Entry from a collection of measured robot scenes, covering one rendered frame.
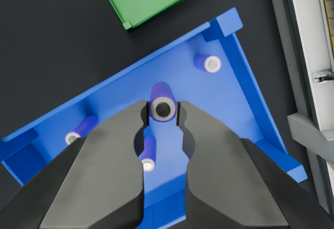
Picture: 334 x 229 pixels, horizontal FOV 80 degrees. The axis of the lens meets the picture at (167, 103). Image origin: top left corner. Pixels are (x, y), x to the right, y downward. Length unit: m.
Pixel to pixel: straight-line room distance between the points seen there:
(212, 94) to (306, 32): 0.40
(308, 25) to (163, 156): 0.49
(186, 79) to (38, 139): 0.22
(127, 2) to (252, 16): 0.39
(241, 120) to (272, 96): 0.49
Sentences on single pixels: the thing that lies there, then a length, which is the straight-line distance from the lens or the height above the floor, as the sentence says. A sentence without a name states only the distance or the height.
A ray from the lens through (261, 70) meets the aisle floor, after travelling 0.75.
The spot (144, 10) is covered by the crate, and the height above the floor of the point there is 0.00.
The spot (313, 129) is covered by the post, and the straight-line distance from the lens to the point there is 0.74.
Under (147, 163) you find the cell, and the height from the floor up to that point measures 0.47.
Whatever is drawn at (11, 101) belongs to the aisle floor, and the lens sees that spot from 0.85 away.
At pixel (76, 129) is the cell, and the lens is 0.24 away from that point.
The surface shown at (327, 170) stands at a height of 0.15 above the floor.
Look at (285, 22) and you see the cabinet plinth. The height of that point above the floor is 0.04.
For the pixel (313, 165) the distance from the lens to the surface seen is 0.95.
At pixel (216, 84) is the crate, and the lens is 0.28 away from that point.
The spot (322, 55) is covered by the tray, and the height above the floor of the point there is 0.17.
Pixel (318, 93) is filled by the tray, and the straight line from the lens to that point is 0.67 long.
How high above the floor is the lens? 0.67
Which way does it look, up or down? 76 degrees down
